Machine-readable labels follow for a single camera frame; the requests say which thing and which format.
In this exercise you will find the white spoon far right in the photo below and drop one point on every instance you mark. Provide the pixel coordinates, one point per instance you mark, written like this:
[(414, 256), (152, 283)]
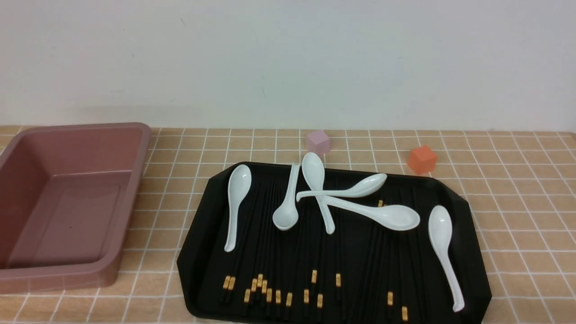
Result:
[(440, 235)]

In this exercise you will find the white spoon upright centre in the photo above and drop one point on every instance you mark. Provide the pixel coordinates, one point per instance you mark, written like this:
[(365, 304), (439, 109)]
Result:
[(314, 173)]

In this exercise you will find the orange cube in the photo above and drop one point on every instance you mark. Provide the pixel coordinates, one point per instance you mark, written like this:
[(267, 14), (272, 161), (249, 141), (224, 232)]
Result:
[(422, 160)]

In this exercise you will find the white spoon horizontal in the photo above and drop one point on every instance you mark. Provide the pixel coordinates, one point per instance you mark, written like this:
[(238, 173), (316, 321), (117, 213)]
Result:
[(394, 217), (365, 187)]

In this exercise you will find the white spoon far left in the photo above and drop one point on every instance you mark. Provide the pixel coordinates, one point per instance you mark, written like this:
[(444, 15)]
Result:
[(238, 187)]

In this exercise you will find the white spoon lower horizontal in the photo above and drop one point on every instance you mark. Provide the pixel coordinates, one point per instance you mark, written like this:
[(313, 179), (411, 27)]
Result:
[(394, 217)]

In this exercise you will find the black chopstick gold band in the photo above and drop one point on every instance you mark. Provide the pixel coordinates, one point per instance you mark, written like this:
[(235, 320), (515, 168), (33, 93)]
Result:
[(261, 233), (403, 280), (226, 282), (266, 244), (278, 275), (271, 279), (295, 265), (252, 251), (255, 221), (308, 245), (315, 264), (338, 262), (386, 289)]

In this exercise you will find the white spoon upper horizontal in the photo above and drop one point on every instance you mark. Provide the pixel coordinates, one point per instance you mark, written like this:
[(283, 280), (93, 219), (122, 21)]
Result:
[(365, 187)]

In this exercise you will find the white spoon bowl down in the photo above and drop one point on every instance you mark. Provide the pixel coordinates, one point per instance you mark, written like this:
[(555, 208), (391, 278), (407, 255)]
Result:
[(286, 215)]

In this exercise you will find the pink cube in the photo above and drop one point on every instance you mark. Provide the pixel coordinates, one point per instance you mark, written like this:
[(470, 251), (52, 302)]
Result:
[(318, 142)]

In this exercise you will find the pink plastic bin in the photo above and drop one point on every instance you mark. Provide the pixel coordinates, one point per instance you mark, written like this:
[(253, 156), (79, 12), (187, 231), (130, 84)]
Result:
[(66, 198)]

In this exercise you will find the black plastic tray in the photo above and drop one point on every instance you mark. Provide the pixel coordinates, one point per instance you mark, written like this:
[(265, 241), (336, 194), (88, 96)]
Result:
[(202, 263)]

